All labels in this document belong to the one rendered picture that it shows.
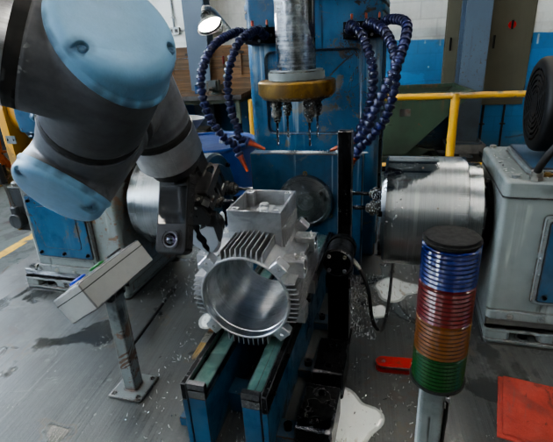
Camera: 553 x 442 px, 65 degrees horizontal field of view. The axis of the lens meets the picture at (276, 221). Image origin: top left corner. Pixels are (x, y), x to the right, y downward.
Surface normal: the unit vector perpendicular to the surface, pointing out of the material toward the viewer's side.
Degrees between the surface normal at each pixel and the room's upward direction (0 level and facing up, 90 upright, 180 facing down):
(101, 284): 56
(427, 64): 90
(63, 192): 124
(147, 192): 62
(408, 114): 90
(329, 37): 90
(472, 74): 90
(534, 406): 1
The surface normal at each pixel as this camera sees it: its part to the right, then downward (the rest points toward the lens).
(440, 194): -0.25, -0.23
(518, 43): -0.17, 0.38
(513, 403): -0.05, -0.92
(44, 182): -0.32, 0.81
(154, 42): 0.57, -0.37
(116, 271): 0.77, -0.47
